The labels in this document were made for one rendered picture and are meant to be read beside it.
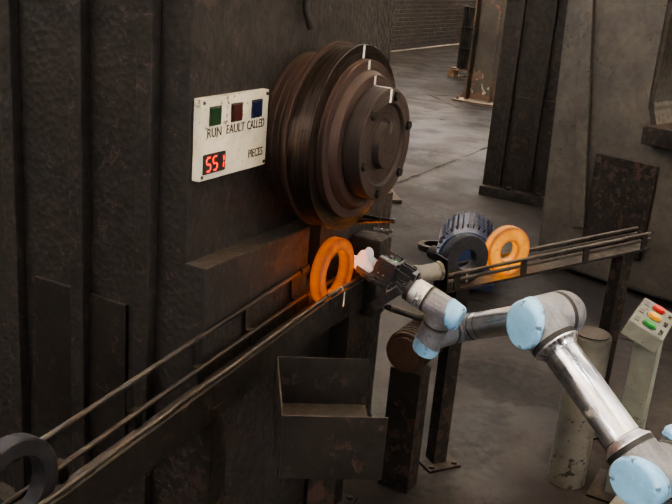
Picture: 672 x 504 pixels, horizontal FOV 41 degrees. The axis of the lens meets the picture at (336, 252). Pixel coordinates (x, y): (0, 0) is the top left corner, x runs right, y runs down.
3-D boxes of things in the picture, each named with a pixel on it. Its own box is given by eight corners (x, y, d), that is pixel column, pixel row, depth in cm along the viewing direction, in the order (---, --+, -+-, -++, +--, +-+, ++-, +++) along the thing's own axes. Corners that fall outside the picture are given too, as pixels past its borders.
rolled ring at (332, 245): (357, 232, 243) (346, 229, 245) (322, 247, 228) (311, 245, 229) (351, 295, 249) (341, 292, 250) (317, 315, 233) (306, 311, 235)
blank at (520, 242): (483, 229, 276) (490, 232, 273) (525, 221, 282) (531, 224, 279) (481, 275, 281) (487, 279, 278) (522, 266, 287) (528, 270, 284)
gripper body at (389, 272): (389, 248, 248) (425, 271, 244) (377, 274, 251) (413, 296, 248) (376, 255, 241) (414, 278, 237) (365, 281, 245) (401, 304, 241)
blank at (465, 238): (440, 237, 269) (446, 240, 266) (483, 228, 275) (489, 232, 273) (439, 284, 275) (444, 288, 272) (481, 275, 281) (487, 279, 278)
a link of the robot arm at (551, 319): (705, 477, 193) (558, 280, 217) (666, 497, 184) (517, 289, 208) (669, 502, 200) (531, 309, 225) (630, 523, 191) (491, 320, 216)
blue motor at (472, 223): (430, 293, 445) (438, 227, 434) (436, 258, 499) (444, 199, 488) (493, 302, 441) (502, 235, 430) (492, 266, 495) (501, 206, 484)
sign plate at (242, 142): (191, 180, 195) (193, 98, 189) (258, 162, 217) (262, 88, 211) (199, 182, 194) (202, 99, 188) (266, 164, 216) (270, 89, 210)
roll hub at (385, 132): (337, 206, 217) (347, 90, 208) (388, 186, 241) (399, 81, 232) (358, 210, 215) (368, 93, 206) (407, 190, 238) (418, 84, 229)
